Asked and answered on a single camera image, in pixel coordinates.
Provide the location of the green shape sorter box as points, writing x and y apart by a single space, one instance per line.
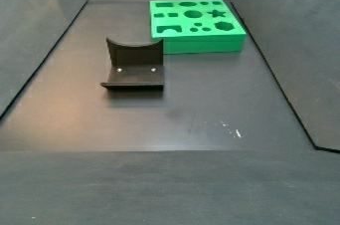
194 26

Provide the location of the black curved holder stand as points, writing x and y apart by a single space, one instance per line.
137 66

